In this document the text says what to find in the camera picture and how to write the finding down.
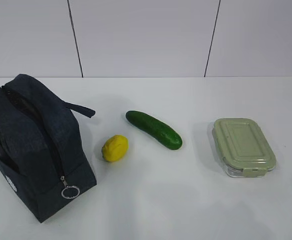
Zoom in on dark navy zippered lunch bag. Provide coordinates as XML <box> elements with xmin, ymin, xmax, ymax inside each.
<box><xmin>0</xmin><ymin>74</ymin><xmax>97</xmax><ymax>222</ymax></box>

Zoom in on green cucumber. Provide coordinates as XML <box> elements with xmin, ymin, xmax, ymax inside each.
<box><xmin>125</xmin><ymin>110</ymin><xmax>183</xmax><ymax>150</ymax></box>

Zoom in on glass container with green lid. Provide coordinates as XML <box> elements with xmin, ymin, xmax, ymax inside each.
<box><xmin>212</xmin><ymin>118</ymin><xmax>276</xmax><ymax>178</ymax></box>

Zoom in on yellow lemon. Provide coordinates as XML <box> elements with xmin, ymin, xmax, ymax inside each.
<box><xmin>102</xmin><ymin>135</ymin><xmax>129</xmax><ymax>162</ymax></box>

